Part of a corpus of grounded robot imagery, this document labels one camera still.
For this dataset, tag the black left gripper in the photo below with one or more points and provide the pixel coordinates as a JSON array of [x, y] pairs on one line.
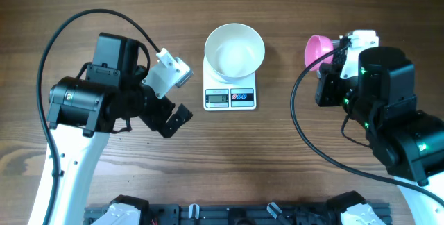
[[156, 121]]

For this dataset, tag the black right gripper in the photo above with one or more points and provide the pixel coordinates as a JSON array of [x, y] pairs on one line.
[[329, 76]]

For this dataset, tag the pink scoop blue handle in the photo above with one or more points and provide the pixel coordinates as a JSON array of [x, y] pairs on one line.
[[316, 47]]

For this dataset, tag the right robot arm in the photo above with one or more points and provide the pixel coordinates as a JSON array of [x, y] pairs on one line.
[[381, 98]]

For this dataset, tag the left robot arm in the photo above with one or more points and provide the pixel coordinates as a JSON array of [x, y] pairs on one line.
[[82, 114]]

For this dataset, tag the white digital kitchen scale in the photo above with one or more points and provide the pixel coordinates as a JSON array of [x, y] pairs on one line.
[[231, 94]]

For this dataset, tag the white bowl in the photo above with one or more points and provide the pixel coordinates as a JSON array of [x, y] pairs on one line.
[[234, 51]]

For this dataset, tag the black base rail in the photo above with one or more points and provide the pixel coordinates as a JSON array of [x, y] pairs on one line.
[[301, 213]]

